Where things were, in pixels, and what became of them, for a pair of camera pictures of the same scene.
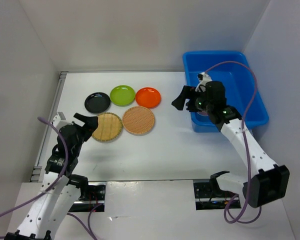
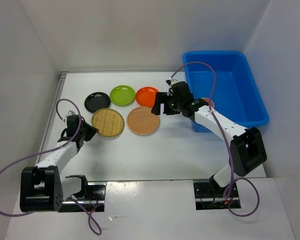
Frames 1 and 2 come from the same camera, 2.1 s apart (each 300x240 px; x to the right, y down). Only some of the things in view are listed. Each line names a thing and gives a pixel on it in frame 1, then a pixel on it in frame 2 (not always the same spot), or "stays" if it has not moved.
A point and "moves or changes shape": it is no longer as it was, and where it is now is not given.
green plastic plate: [122, 95] stays
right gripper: [179, 102] → [160, 98]
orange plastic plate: [148, 97] stays
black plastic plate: [97, 102] stays
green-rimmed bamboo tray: [109, 127] moves or changes shape
